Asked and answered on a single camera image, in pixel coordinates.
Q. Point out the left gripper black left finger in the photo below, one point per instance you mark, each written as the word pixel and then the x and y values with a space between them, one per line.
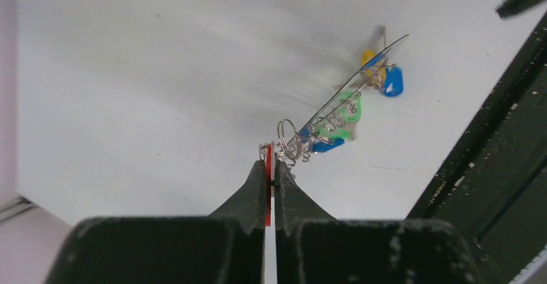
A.
pixel 226 246

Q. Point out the blue tagged key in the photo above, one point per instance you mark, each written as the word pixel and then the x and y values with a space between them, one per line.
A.
pixel 318 144
pixel 393 82

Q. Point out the yellow tagged key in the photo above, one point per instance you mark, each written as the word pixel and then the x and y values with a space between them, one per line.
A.
pixel 373 69

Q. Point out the red tagged key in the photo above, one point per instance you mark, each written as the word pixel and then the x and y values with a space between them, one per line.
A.
pixel 267 154

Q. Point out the green tagged key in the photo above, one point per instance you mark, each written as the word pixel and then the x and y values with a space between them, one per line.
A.
pixel 342 121

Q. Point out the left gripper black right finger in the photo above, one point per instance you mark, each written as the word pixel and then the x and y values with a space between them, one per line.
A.
pixel 314 247

